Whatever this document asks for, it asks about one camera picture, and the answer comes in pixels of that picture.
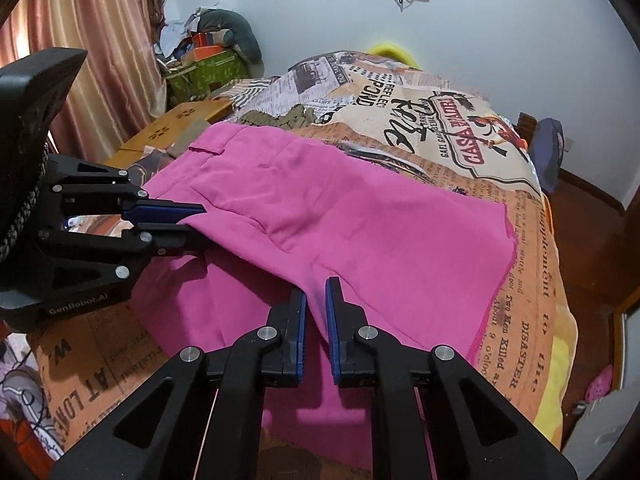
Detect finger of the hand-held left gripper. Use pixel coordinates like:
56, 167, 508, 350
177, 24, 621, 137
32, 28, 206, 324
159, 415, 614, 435
39, 222, 212, 292
47, 155, 207, 224

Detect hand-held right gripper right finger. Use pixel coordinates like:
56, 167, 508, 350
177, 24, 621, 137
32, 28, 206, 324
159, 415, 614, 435
325, 276, 576, 480

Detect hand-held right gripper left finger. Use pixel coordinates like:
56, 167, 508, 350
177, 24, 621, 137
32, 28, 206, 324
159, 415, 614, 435
50, 289, 308, 480

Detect pink pants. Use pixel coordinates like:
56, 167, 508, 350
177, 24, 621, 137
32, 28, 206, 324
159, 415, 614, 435
127, 124, 518, 480

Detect small wooden folding table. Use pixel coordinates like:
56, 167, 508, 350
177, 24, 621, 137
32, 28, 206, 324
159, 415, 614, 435
100, 97, 233, 168

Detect striped brown curtain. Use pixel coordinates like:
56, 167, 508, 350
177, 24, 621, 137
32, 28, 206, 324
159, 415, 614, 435
0, 0, 171, 161

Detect green patterned storage box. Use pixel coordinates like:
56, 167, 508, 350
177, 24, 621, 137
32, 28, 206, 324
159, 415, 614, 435
165, 47, 251, 106

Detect pile of crumpled clothes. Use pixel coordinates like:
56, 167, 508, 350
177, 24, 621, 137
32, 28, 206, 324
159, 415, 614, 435
159, 7, 201, 56

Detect olive green cloth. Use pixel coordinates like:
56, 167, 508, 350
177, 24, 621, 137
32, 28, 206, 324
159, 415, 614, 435
167, 104, 318, 158

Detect orange cardboard box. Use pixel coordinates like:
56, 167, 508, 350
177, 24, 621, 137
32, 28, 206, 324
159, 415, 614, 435
192, 32, 236, 61

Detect white sneaker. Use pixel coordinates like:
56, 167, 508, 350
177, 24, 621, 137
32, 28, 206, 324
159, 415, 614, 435
0, 360, 61, 456

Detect printed newspaper-pattern blanket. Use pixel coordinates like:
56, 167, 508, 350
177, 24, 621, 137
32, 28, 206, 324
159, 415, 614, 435
27, 50, 581, 461

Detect pink slipper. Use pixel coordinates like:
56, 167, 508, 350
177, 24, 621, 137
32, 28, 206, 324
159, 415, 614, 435
585, 365, 613, 403

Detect yellow foam tube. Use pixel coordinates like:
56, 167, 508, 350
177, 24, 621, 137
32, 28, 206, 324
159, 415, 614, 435
369, 42, 418, 68

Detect white sliding wardrobe door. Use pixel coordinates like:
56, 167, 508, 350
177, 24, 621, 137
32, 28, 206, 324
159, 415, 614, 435
612, 305, 640, 393

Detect wooden bed frame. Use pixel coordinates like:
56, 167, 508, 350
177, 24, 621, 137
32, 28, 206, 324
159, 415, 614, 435
517, 112, 538, 143

